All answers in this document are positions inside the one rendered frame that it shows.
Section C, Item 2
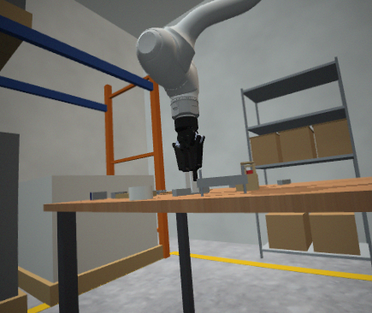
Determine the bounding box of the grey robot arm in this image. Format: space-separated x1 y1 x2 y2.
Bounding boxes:
136 0 261 120

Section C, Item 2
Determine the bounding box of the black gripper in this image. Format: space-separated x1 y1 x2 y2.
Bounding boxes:
172 116 205 193

